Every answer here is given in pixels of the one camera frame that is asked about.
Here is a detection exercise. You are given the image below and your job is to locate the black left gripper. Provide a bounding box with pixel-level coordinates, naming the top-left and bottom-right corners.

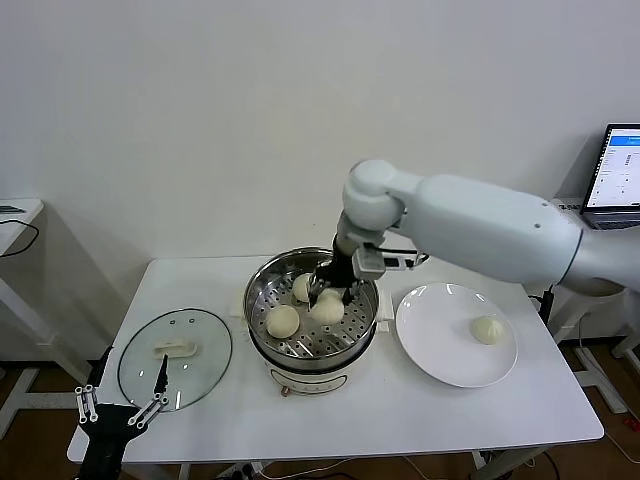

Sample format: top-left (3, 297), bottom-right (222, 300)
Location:
top-left (74, 344), bottom-right (170, 480)

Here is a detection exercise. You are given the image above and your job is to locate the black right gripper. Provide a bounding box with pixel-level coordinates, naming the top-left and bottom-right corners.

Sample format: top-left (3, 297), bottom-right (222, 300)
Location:
top-left (307, 239), bottom-right (359, 308)

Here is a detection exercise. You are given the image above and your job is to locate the white steamed baozi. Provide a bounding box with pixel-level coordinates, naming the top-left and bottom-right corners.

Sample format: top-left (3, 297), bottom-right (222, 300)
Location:
top-left (469, 314), bottom-right (505, 346)
top-left (309, 291), bottom-right (345, 324)
top-left (292, 273), bottom-right (317, 304)
top-left (266, 304), bottom-right (301, 339)

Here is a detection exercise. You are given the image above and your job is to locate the round glass lid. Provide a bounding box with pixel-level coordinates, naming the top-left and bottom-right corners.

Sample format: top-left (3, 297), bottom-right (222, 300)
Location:
top-left (118, 307), bottom-right (235, 413)

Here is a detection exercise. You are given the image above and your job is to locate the stainless steel steamer basket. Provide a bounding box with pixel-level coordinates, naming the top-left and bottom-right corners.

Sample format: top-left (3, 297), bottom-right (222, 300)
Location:
top-left (230, 248), bottom-right (395, 364)

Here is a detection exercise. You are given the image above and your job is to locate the white round plate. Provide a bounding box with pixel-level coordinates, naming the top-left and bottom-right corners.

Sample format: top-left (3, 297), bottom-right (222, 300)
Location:
top-left (395, 282), bottom-right (519, 389)

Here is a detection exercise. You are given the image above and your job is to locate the white power strip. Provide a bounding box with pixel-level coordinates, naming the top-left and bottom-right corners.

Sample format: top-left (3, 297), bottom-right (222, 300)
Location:
top-left (219, 462), bottom-right (267, 479)

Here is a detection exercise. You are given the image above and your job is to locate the white side table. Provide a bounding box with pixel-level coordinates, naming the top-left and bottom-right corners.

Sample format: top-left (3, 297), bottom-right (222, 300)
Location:
top-left (547, 197), bottom-right (640, 415)
top-left (0, 198), bottom-right (100, 441)

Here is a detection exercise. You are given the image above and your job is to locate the grey open laptop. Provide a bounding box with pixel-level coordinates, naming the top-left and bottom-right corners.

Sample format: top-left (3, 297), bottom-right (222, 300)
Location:
top-left (582, 123), bottom-right (640, 231)

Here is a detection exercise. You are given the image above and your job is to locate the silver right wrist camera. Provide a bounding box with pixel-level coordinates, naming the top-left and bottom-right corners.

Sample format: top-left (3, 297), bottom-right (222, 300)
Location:
top-left (351, 248), bottom-right (429, 280)

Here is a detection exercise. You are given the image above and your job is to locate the thin black looped cable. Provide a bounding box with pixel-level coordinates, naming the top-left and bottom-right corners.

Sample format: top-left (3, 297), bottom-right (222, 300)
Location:
top-left (0, 218), bottom-right (42, 259)

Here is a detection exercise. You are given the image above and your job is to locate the black cable plug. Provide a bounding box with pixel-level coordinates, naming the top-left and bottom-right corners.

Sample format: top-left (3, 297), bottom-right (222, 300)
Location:
top-left (529, 284), bottom-right (556, 322)

